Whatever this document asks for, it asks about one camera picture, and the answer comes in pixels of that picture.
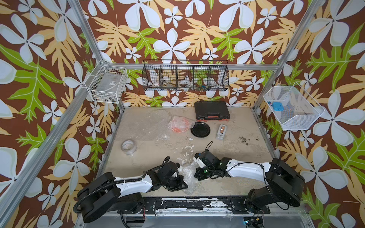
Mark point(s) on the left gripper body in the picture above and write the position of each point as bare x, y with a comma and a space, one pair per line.
174, 183

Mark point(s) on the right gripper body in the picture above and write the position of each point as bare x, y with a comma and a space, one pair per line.
205, 172

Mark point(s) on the black dinner plate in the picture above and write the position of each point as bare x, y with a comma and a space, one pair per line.
200, 130

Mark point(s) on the orange plastic plate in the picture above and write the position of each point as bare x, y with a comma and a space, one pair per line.
179, 125

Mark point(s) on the clear bubble wrap sheet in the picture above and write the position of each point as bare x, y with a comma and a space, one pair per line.
180, 124

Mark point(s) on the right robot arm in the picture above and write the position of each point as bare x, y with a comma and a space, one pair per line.
282, 183

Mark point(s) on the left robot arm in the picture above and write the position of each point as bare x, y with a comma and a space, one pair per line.
105, 192

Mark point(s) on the grey tape dispenser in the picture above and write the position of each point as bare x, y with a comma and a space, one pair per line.
221, 132

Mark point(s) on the clear tape roll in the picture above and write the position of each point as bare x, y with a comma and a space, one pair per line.
128, 147

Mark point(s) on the black tool case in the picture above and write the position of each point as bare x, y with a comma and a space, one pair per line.
211, 110

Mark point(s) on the blue small object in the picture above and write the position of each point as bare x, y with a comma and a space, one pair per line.
277, 106

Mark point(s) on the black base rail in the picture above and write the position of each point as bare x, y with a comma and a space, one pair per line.
137, 204

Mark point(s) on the white wire basket right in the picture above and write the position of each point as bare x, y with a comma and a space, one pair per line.
301, 110

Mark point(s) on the white wire basket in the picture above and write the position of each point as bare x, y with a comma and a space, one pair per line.
301, 110
106, 83

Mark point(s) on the black wire basket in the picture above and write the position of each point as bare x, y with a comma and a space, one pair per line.
185, 75

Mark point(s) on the white wire basket left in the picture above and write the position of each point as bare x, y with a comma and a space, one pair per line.
106, 83

